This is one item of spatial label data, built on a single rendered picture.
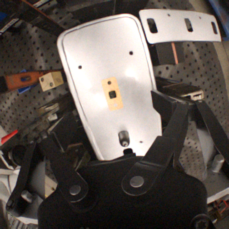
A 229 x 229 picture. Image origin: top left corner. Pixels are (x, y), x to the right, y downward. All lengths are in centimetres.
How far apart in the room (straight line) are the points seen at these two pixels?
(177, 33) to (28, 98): 78
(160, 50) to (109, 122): 25
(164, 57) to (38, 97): 66
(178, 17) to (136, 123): 34
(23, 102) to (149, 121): 73
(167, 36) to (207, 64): 54
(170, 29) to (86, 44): 22
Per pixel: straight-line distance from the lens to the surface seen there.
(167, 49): 36
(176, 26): 37
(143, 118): 34
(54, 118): 28
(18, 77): 24
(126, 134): 33
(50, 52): 69
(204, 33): 44
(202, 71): 81
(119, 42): 31
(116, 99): 30
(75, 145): 45
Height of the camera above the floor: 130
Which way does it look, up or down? 68 degrees down
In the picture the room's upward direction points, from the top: 178 degrees clockwise
